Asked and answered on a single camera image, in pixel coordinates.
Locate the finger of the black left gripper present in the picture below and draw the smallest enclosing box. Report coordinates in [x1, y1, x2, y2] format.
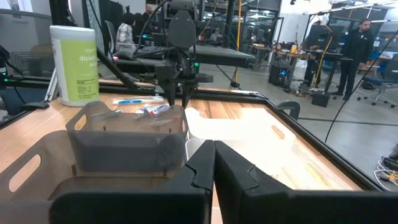
[182, 83, 196, 109]
[164, 81, 177, 107]

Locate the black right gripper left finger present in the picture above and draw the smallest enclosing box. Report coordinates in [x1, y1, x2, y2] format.
[49, 139, 216, 224]

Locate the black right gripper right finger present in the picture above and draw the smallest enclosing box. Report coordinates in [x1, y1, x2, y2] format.
[214, 139, 398, 224]

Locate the red toothbrush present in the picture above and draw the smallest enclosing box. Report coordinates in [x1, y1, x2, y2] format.
[149, 115, 181, 128]

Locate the blue toothbrush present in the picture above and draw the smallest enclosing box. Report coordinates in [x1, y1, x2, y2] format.
[111, 95, 165, 106]

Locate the black keyboard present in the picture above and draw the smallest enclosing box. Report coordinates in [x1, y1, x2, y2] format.
[136, 45, 170, 58]

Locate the black computer mouse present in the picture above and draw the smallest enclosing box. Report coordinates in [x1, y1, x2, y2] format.
[113, 50, 137, 62]

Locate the person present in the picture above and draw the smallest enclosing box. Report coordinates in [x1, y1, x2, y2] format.
[133, 12, 147, 44]
[210, 27, 223, 42]
[331, 17, 374, 101]
[116, 14, 135, 52]
[303, 20, 330, 88]

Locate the grey translucent plastic bin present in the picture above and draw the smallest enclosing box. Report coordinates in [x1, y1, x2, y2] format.
[65, 101, 189, 174]
[0, 129, 190, 224]

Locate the black support pillar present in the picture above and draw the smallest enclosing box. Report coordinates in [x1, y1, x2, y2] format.
[223, 0, 236, 49]

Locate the green white wipes canister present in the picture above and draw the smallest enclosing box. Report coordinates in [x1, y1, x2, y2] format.
[49, 25, 100, 108]

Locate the black computer tower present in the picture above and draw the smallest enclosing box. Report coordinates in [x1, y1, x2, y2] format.
[269, 60, 292, 88]

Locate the black table clamp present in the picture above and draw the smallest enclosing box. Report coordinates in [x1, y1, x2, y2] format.
[275, 100, 302, 121]

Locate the silver aluminium extrusion bar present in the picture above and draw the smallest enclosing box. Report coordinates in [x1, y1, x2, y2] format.
[45, 68, 60, 102]

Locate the small black floor box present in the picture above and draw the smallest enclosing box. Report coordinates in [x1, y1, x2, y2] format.
[312, 91, 331, 108]

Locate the black standing desk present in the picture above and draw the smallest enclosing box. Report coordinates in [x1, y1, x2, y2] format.
[273, 49, 354, 94]

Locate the black computer monitor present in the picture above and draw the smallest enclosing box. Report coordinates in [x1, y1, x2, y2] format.
[306, 24, 345, 50]

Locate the black mesh office chair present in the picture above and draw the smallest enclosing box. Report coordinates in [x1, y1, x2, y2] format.
[0, 9, 55, 79]

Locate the grey blue office chair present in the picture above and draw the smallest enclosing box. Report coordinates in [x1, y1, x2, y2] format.
[356, 57, 398, 109]

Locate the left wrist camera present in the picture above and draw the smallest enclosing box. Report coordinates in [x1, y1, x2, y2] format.
[174, 49, 200, 78]

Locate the yellow hanging cable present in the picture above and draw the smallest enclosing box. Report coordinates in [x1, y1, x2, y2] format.
[234, 0, 243, 83]

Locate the black aluminium table frame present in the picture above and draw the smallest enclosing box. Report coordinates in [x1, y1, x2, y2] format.
[0, 46, 385, 191]

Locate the white floor cables yellow connector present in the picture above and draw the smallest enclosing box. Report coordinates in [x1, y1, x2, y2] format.
[373, 149, 398, 192]

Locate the long black cable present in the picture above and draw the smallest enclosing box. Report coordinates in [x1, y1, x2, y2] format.
[324, 29, 398, 143]

